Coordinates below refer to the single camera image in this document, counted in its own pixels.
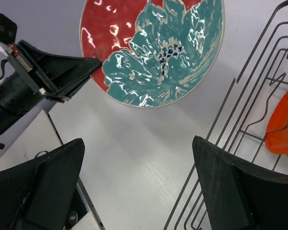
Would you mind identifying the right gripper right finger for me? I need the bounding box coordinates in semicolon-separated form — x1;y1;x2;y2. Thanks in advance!
192;136;288;230

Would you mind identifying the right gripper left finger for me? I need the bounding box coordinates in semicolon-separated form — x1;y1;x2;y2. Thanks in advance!
0;138;84;230

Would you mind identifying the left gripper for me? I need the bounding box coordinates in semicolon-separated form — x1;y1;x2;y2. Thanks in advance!
0;40;102;115

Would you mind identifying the orange plate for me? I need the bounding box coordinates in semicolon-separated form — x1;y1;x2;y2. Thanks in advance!
265;91;288;156

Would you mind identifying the red and teal plate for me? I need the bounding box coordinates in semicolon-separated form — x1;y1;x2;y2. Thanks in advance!
79;0;225;108

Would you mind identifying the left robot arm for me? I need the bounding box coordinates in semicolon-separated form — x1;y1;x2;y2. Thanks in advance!
0;40;102;150

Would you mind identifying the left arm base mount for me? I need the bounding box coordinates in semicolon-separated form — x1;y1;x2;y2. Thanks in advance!
64;189;88;230

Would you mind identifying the wire dish rack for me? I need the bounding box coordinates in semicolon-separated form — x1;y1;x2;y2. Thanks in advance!
164;0;288;230

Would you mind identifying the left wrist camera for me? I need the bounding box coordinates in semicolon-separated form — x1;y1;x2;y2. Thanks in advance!
0;13;17;56

